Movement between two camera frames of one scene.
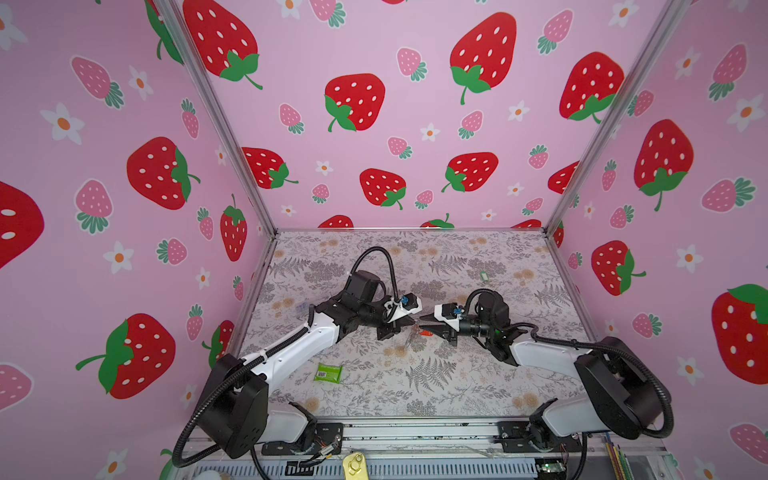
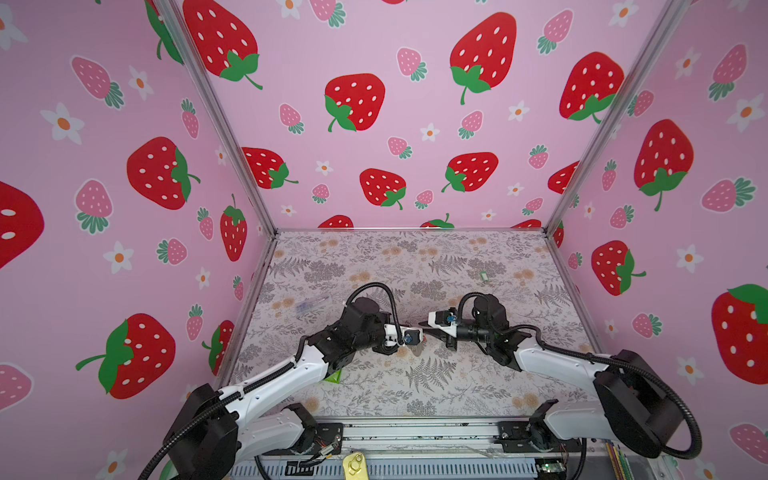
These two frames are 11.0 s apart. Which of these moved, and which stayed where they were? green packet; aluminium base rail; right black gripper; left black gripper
Moved: left black gripper
Stayed: green packet; aluminium base rail; right black gripper
